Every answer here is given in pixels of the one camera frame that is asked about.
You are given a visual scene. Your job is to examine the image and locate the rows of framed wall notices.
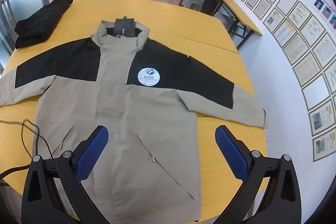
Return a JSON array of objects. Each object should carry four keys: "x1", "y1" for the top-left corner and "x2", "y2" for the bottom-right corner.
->
[{"x1": 238, "y1": 0, "x2": 336, "y2": 162}]

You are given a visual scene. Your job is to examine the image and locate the beige and black jacket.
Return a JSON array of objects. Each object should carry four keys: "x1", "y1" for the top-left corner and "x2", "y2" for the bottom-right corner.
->
[{"x1": 0, "y1": 17, "x2": 270, "y2": 224}]

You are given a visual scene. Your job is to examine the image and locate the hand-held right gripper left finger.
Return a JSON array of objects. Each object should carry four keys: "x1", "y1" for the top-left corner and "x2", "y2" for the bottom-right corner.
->
[{"x1": 21, "y1": 125, "x2": 109, "y2": 224}]

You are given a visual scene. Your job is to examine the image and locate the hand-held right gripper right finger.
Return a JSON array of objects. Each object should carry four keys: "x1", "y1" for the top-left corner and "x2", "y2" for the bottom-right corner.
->
[{"x1": 212, "y1": 126, "x2": 302, "y2": 224}]

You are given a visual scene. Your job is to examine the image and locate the black cable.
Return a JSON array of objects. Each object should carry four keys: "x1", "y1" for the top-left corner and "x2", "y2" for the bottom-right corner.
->
[{"x1": 0, "y1": 119, "x2": 66, "y2": 180}]

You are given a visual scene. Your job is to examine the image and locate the folded black garment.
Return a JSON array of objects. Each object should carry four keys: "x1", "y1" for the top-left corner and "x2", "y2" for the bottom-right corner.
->
[{"x1": 14, "y1": 0, "x2": 74, "y2": 49}]

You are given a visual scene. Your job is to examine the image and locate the narrow wooden side table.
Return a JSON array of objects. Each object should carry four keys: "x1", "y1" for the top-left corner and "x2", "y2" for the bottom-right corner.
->
[{"x1": 209, "y1": 0, "x2": 263, "y2": 50}]

